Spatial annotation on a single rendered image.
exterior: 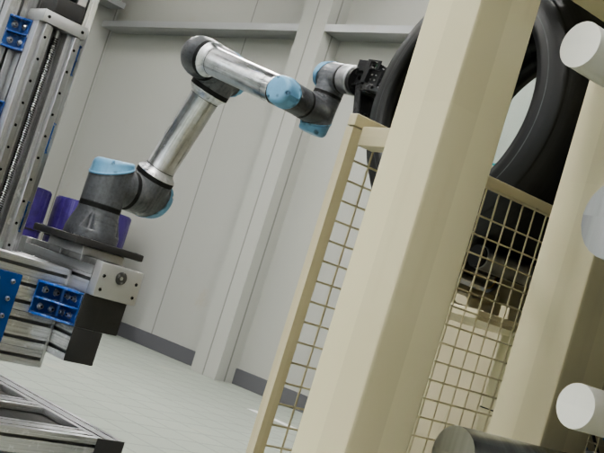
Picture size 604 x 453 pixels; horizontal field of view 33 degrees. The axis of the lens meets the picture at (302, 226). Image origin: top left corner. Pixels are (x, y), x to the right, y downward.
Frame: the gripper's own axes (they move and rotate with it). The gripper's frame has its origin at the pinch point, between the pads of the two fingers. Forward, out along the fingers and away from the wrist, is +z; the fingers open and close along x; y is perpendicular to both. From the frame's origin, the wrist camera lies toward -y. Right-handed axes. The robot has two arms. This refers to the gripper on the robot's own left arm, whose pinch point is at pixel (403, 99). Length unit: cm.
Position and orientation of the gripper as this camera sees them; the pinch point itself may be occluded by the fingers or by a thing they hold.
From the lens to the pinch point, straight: 233.8
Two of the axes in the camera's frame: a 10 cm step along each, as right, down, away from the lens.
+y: 3.6, -9.3, -0.2
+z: 5.3, 2.3, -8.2
